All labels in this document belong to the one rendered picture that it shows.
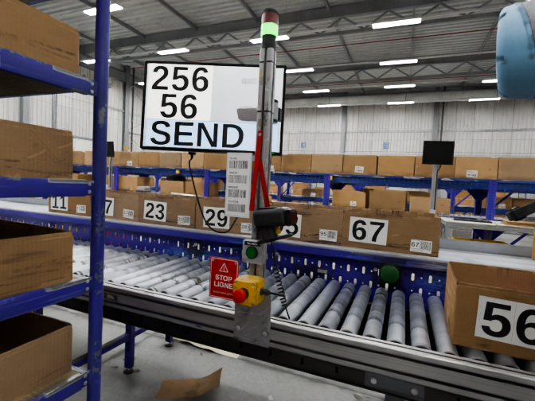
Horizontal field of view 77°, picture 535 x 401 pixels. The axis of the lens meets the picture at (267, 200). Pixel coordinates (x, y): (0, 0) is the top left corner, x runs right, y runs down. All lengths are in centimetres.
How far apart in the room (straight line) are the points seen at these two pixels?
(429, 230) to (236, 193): 85
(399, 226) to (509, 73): 96
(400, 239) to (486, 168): 469
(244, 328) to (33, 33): 88
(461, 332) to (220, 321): 69
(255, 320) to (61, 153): 68
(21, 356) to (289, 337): 64
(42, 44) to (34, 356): 58
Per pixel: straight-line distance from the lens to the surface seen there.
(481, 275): 134
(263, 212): 93
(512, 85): 68
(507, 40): 67
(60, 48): 79
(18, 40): 75
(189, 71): 123
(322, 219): 156
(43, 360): 84
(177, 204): 191
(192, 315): 119
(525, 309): 108
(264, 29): 109
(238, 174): 103
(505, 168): 620
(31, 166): 74
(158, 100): 123
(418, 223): 152
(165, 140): 119
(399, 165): 605
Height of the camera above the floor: 116
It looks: 3 degrees down
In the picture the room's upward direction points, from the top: 3 degrees clockwise
